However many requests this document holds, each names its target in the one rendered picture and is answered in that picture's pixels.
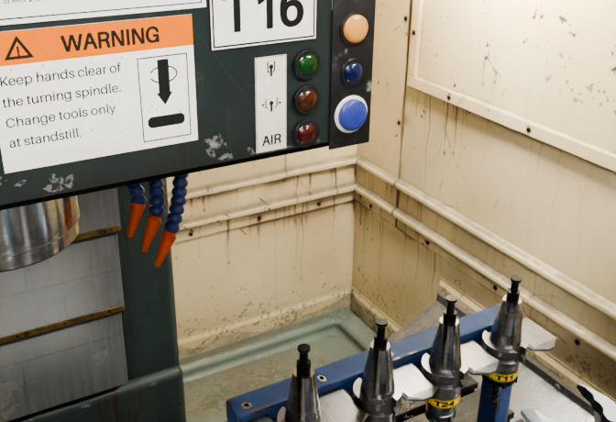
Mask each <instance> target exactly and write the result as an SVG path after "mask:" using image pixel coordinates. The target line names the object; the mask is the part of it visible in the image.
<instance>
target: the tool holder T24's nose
mask: <svg viewBox="0 0 616 422"><path fill-rule="evenodd" d="M424 412H425V416H426V418H427V419H428V420H430V422H452V421H453V419H454V418H455V417H456V410H455V408H454V407H453V408H449V409H440V408H436V407H433V406H431V405H429V404H427V403H426V405H424Z"/></svg>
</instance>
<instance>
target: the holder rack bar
mask: <svg viewBox="0 0 616 422"><path fill-rule="evenodd" d="M500 305H501V304H498V305H494V306H491V307H489V308H486V309H483V310H480V311H478V312H475V313H472V314H470V315H467V316H462V317H460V318H458V320H459V331H460V342H461V341H464V340H467V339H473V340H475V341H476V342H477V343H478V344H479V345H480V344H481V340H482V334H483V332H484V331H485V330H486V331H488V332H489V333H490V331H491V328H492V326H493V323H494V320H495V318H496V315H497V313H498V310H499V308H500ZM436 330H437V326H435V327H433V328H428V329H426V330H423V331H420V332H417V333H415V334H412V335H410V336H407V337H404V338H401V339H397V340H394V341H392V342H390V348H391V357H392V366H393V367H394V366H397V365H400V364H402V363H405V362H407V361H410V362H412V363H413V364H414V365H415V366H416V367H417V368H420V367H421V362H422V357H423V355H424V354H425V353H427V354H428V355H430V352H431V348H432V346H433V342H434V339H435V333H436ZM368 353H369V350H365V351H363V352H360V353H358V354H355V355H352V356H349V357H346V358H344V359H342V360H339V361H334V362H331V363H329V364H326V365H324V366H321V367H318V368H315V369H313V370H314V375H315V380H316V386H317V392H318V394H322V393H325V392H327V391H330V390H333V389H335V388H337V387H340V386H342V387H344V388H345V389H346V390H347V391H348V392H349V393H350V394H352V393H353V385H354V382H355V381H356V379H357V378H359V377H360V378H361V379H362V376H363V372H364V369H365V365H366V360H367V357H368ZM291 380H292V378H291V377H290V378H287V379H284V380H281V381H278V382H276V383H272V384H269V385H266V386H263V387H260V388H259V389H256V390H253V391H250V392H247V393H244V394H241V395H238V396H235V397H232V398H229V399H227V400H226V417H227V419H228V420H229V422H246V421H249V420H250V419H253V418H256V417H259V416H263V415H269V416H270V417H271V419H272V420H273V421H274V422H277V415H278V413H279V411H280V409H281V408H282V407H283V406H284V407H285V408H286V405H287V401H288V396H289V391H290V386H291Z"/></svg>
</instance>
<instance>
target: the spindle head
mask: <svg viewBox="0 0 616 422"><path fill-rule="evenodd" d="M189 14H192V37H193V56H194V74H195V92H196V111H197V129H198V140H193V141H187V142H183V143H177V144H171V145H166V146H161V147H156V148H150V149H145V150H135V151H130V152H125V153H119V154H114V155H109V156H104V157H98V158H93V159H88V160H82V161H73V162H67V163H62V164H57V165H51V166H46V167H40V168H36V169H30V170H24V171H20V172H10V173H5V170H4V164H3V159H2V153H1V148H0V210H5V209H9V208H14V207H20V206H24V205H33V204H37V203H42V202H47V201H51V200H56V199H61V198H66V197H71V196H76V195H80V194H89V193H93V192H98V191H103V190H108V189H113V188H117V187H122V186H127V185H131V184H136V183H144V182H149V181H155V180H159V179H164V178H169V177H173V176H178V175H183V174H187V173H192V172H201V171H206V170H211V169H215V168H220V167H225V166H229V165H234V164H239V163H244V162H249V161H257V160H262V159H267V158H271V157H276V156H280V155H285V154H291V153H295V152H300V151H305V150H313V149H318V148H322V147H327V146H329V112H330V75H331V38H332V0H316V39H302V40H295V41H286V42H279V43H270V44H263V45H255V46H247V47H239V48H232V49H223V50H211V31H210V8H209V0H206V7H198V8H188V9H178V10H167V11H157V12H147V13H136V14H126V15H115V16H105V17H86V18H75V19H64V20H54V21H44V22H34V23H24V24H13V25H3V26H0V32H1V31H11V30H21V29H32V28H50V27H60V26H70V25H80V24H90V23H100V22H110V21H119V20H129V19H140V18H150V17H168V16H178V15H189ZM306 49H310V50H314V51H316V52H317V53H318V54H319V56H320V60H321V66H320V69H319V72H318V73H317V74H316V75H315V77H313V78H311V79H309V80H303V79H301V78H299V77H297V76H296V74H295V73H294V71H293V61H294V59H295V57H296V55H297V54H298V53H299V52H300V51H302V50H306ZM282 54H287V148H286V149H281V150H273V151H268V152H262V153H258V154H257V153H256V99H255V58H260V57H268V56H275V55H282ZM306 84H310V85H312V86H314V87H316V88H317V89H318V91H319V94H320V102H319V105H318V107H317V108H316V109H315V110H314V111H313V112H312V113H310V114H307V115H303V114H300V113H299V112H297V111H296V110H295V108H294V106H293V102H292V100H293V96H294V94H295V92H296V91H297V90H298V89H299V88H300V87H301V86H303V85H306ZM307 118H308V119H311V120H313V121H315V122H316V123H317V125H318V127H319V136H318V139H317V141H316V142H315V143H314V144H313V145H312V146H310V147H308V148H301V147H299V146H298V145H296V144H295V142H294V141H293V137H292V133H293V130H294V128H295V126H296V125H297V124H298V123H299V122H300V121H302V120H304V119H307Z"/></svg>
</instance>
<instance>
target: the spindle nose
mask: <svg viewBox="0 0 616 422"><path fill-rule="evenodd" d="M79 217H80V207H79V200H78V195H76V196H71V197H66V198H61V199H56V200H51V201H47V202H42V203H37V204H33V205H24V206H20V207H14V208H9V209H5V210H0V272H9V271H13V270H17V269H21V268H25V267H28V266H31V265H34V264H36V263H39V262H42V261H44V260H47V259H49V258H51V257H53V256H54V255H56V254H58V253H59V252H61V251H62V250H64V249H65V248H67V247H68V246H69V245H70V244H71V243H72V242H73V241H74V239H75V238H76V237H77V235H78V233H79V230H80V223H79Z"/></svg>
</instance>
